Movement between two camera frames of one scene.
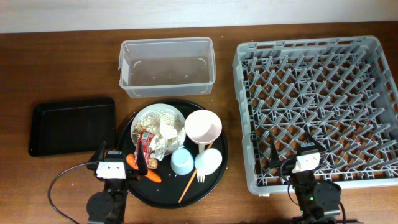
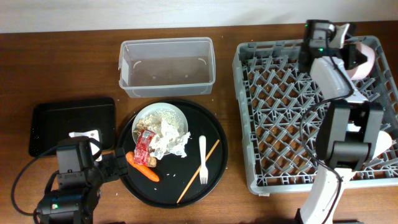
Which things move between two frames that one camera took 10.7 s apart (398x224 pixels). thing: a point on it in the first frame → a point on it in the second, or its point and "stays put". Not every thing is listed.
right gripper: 274,160 → 348,49
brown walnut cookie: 153,163 stays put
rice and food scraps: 151,122 stays put
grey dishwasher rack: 343,91 stays put
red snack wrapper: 145,138 stays put
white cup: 207,162 → 384,142
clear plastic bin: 159,67 stays put
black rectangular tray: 71,127 stays put
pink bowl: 202,127 → 364,68
